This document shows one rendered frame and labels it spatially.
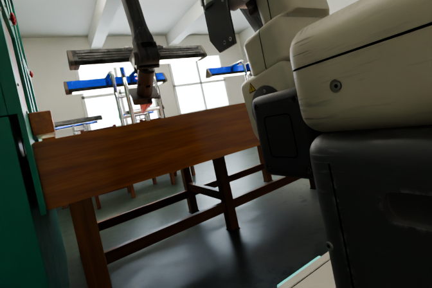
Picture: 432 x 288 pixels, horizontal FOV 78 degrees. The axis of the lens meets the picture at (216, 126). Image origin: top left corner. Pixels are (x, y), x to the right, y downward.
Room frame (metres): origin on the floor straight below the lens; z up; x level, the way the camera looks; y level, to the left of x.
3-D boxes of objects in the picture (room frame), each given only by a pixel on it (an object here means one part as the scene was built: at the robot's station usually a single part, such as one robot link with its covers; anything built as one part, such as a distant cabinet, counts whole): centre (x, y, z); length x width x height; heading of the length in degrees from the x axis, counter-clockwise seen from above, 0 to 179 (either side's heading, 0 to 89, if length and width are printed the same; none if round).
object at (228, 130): (1.22, -0.26, 0.67); 1.81 x 0.12 x 0.19; 121
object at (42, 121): (0.94, 0.60, 0.83); 0.30 x 0.06 x 0.07; 31
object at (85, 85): (1.70, 0.55, 1.08); 0.62 x 0.08 x 0.07; 121
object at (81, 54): (1.22, 0.25, 1.08); 0.62 x 0.08 x 0.07; 121
